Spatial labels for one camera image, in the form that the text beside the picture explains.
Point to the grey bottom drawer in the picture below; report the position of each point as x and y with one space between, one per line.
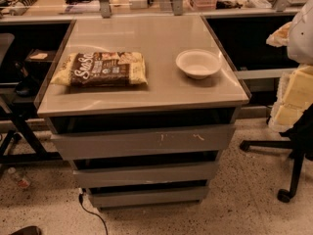
140 198

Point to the grey drawer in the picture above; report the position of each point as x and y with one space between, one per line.
140 198
148 174
142 142

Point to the grey drawer cabinet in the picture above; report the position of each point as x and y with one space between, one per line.
142 108

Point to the grey middle drawer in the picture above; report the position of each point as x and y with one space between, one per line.
148 174

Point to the grey top drawer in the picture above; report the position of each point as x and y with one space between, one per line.
142 142

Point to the white paper bowl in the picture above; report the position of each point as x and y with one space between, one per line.
198 63

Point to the brown yellow snack bag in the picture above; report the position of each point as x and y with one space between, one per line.
101 69

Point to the black table stand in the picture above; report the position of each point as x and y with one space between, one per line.
20 130

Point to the black office chair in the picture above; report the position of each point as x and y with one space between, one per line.
301 145

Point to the clear plastic bottle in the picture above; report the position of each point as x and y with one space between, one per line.
19 178

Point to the dark shoe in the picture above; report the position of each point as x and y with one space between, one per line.
30 230

